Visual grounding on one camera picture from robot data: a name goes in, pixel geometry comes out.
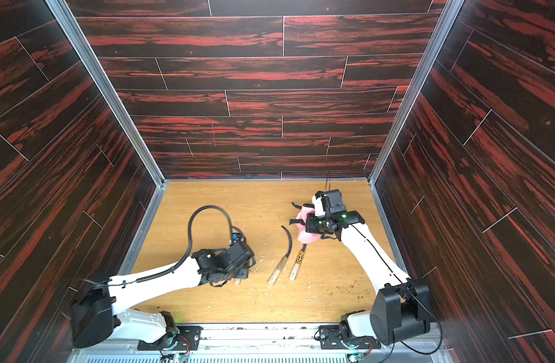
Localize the pink rag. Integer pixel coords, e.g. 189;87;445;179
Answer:
290;203;326;244

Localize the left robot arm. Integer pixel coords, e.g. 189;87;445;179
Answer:
70;238;256;349

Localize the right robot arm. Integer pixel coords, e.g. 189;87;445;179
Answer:
290;190;433;349

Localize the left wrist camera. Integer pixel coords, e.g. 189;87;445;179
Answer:
230;232;244;245

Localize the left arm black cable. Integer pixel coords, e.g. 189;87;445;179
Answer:
118;205;235;284

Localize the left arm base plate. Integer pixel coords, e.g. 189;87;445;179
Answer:
137;325;203;352

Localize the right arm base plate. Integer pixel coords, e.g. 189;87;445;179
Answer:
314;325;381;350

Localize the aluminium front rail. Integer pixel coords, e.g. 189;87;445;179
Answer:
66;323;455;363

